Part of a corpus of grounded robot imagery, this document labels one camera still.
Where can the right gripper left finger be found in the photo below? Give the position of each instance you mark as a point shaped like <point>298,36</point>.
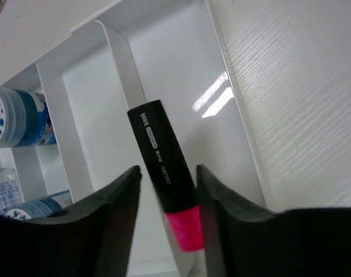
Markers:
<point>92,237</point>

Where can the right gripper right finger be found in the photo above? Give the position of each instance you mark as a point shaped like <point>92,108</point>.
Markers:
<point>244,239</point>

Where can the pink highlighter marker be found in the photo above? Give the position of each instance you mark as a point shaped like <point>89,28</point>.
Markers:
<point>168,172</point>

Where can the white organizer tray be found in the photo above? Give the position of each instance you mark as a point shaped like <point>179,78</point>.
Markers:
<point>124,55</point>

